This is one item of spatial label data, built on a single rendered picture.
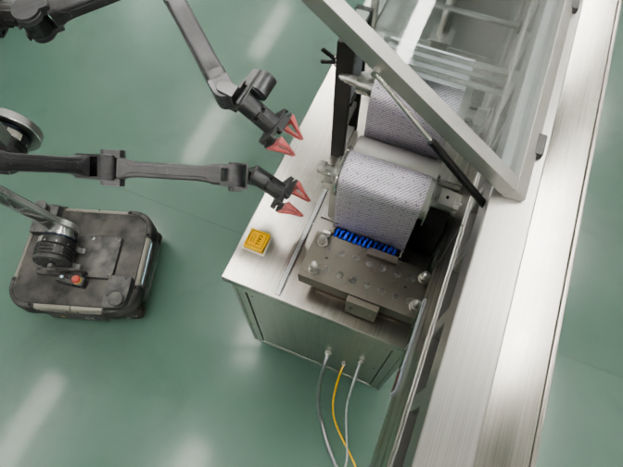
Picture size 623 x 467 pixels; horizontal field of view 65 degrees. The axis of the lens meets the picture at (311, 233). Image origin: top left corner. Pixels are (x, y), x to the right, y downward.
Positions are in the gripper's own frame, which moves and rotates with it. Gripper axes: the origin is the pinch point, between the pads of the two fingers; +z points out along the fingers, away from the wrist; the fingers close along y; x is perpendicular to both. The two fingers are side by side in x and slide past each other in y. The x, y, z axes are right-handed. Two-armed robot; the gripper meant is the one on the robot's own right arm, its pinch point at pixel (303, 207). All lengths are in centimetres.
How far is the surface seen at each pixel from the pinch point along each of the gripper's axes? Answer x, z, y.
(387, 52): 80, -25, 14
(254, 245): -19.5, -3.8, 12.0
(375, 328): 2.4, 37.6, 23.4
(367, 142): 20.9, 2.5, -18.8
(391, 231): 19.1, 21.5, 0.7
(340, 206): 14.2, 5.4, 0.6
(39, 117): -195, -118, -55
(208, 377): -108, 29, 48
